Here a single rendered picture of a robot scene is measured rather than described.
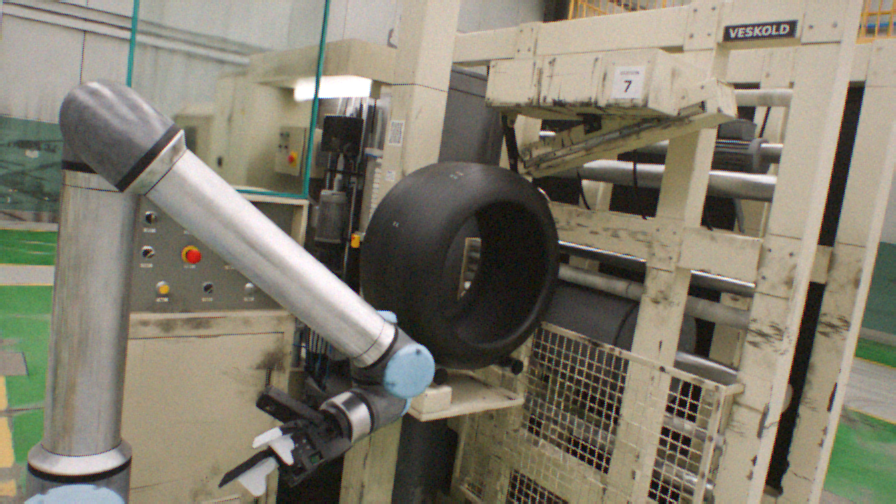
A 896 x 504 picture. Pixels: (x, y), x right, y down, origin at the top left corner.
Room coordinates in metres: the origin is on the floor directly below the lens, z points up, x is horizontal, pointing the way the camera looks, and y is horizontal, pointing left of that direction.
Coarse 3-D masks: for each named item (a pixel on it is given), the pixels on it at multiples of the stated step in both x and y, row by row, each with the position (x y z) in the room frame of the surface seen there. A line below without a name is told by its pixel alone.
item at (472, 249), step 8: (472, 240) 2.21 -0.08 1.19; (480, 240) 2.24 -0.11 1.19; (472, 248) 2.21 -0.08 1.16; (480, 248) 2.16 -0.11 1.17; (464, 256) 2.20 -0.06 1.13; (472, 256) 2.17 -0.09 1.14; (464, 264) 2.20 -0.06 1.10; (472, 264) 2.18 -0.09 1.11; (464, 272) 2.20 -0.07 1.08; (472, 272) 2.18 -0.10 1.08; (464, 280) 2.20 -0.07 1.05; (464, 288) 2.21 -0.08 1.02
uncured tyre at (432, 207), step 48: (432, 192) 1.54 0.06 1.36; (480, 192) 1.55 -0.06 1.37; (528, 192) 1.66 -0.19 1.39; (384, 240) 1.55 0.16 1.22; (432, 240) 1.48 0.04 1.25; (528, 240) 1.89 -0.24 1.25; (384, 288) 1.54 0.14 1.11; (432, 288) 1.48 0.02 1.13; (480, 288) 1.94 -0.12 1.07; (528, 288) 1.87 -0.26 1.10; (432, 336) 1.51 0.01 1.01; (480, 336) 1.84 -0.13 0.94; (528, 336) 1.72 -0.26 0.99
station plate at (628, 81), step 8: (616, 72) 1.63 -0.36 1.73; (624, 72) 1.61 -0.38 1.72; (632, 72) 1.59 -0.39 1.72; (640, 72) 1.57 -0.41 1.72; (616, 80) 1.62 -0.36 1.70; (624, 80) 1.60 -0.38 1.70; (632, 80) 1.59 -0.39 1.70; (640, 80) 1.57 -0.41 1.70; (616, 88) 1.62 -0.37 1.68; (624, 88) 1.60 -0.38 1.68; (632, 88) 1.58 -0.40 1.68; (640, 88) 1.56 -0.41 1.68; (616, 96) 1.62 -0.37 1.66; (624, 96) 1.60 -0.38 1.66; (632, 96) 1.58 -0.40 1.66; (640, 96) 1.56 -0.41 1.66
